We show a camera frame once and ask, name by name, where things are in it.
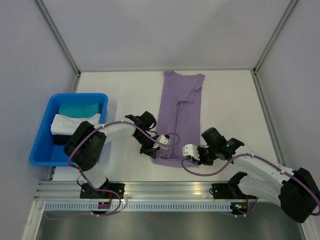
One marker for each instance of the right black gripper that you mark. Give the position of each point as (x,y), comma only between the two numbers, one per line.
(202,161)

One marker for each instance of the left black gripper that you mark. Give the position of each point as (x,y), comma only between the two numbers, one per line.
(150,150)

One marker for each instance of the purple t-shirt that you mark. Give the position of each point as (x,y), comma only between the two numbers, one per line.
(179,113)

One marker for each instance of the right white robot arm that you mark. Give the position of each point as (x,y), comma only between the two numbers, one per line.
(294,191)

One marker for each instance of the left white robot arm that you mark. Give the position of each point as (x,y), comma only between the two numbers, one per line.
(87,142)

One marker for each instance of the teal rolled t-shirt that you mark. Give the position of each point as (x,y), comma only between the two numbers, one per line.
(79,110)

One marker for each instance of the white rolled t-shirt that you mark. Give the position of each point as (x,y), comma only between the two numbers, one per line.
(66,126)

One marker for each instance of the black rolled t-shirt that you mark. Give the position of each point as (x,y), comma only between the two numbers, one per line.
(61,139)

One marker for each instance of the blue plastic bin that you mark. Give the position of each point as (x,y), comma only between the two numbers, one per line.
(44,152)

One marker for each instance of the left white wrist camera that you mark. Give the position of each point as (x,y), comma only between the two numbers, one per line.
(162,142)

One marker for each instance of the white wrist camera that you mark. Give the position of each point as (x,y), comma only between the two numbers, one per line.
(190,152)
(162,142)

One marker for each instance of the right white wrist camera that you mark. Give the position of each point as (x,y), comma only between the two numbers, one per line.
(190,152)

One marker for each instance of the aluminium rail base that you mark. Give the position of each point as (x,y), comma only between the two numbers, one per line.
(139,191)

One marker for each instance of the slotted white cable duct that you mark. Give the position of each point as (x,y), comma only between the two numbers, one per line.
(139,206)

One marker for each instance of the left aluminium frame post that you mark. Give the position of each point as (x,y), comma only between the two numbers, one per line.
(56,34)

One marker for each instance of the aluminium frame post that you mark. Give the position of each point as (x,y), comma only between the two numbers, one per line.
(56,34)
(275,34)

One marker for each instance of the right aluminium frame post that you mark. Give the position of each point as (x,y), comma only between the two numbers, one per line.
(275,34)

